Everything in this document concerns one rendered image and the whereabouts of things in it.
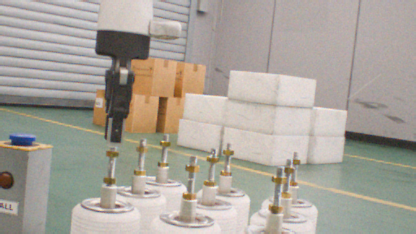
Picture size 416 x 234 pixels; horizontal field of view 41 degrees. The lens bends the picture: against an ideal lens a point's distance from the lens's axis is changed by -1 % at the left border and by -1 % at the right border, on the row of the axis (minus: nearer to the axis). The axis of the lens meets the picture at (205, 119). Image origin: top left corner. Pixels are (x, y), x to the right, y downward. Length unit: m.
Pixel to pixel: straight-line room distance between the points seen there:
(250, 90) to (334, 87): 3.22
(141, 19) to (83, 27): 5.65
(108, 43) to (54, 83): 5.48
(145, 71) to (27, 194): 3.68
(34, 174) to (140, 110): 3.53
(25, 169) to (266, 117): 2.56
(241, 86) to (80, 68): 3.23
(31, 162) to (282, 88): 2.55
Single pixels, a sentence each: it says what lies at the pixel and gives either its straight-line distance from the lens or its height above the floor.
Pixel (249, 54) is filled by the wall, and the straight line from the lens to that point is 7.36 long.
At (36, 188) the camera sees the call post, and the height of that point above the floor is 0.25.
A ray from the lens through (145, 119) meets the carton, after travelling 4.44.
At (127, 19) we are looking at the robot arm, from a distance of 0.75.
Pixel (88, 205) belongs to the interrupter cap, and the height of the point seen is 0.25.
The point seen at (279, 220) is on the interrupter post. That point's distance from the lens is 0.74.
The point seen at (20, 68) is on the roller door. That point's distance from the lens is 6.05.
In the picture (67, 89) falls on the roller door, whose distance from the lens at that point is 6.33.
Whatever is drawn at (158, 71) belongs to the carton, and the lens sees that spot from 4.47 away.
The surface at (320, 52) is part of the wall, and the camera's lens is 6.70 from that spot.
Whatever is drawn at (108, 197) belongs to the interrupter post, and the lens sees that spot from 0.80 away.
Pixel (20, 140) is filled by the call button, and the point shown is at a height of 0.32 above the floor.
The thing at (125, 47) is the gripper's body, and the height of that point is 0.48.
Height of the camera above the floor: 0.44
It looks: 4 degrees down
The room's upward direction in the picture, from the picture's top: 6 degrees clockwise
